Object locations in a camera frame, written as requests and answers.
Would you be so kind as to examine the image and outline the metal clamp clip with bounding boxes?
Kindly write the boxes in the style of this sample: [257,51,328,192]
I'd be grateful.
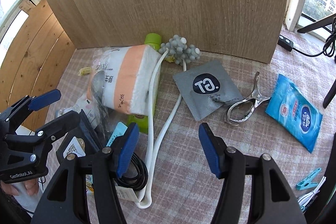
[224,72,270,126]

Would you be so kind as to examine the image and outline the green tube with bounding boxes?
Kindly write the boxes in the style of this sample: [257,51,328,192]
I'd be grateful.
[127,33,162,134]

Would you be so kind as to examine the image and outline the white paper pouch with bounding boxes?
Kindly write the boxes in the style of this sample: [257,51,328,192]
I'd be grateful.
[62,93,98,128]

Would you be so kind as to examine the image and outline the black seafood wipes pouch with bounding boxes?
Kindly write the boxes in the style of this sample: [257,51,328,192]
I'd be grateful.
[56,110,102,164]

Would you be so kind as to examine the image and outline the pine side board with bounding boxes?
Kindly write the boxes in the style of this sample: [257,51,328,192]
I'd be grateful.
[0,0,77,132]

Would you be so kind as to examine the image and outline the person's left hand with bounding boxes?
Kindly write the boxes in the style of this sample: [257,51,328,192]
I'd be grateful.
[0,178,40,197]

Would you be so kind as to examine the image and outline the white usb cable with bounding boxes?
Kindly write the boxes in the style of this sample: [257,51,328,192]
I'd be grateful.
[297,176,327,213]

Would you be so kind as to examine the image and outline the black tripod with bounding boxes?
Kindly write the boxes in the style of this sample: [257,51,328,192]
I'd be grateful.
[295,14,335,109]

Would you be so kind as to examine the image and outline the orange white tissue pack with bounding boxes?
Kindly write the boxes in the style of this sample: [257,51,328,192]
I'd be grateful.
[87,44,161,116]

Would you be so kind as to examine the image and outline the blue wet wipes pack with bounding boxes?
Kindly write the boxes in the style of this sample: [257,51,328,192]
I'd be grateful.
[265,74,323,153]

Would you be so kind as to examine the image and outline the yellow long straw packet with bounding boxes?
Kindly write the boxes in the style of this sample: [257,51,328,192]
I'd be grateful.
[78,67,92,76]

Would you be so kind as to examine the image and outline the teal clothespin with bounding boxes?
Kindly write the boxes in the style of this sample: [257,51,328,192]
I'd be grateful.
[295,168,322,190]

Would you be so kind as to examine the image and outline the grey sachet right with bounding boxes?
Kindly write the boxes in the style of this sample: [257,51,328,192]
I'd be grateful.
[173,60,243,121]

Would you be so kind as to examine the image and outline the black power strip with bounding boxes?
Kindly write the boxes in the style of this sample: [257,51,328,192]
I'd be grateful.
[277,35,294,52]

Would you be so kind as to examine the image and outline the white cable with grey balls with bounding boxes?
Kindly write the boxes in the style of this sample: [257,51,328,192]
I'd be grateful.
[134,34,201,209]

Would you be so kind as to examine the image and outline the black cable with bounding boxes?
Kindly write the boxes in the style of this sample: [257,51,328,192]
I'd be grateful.
[114,152,149,192]

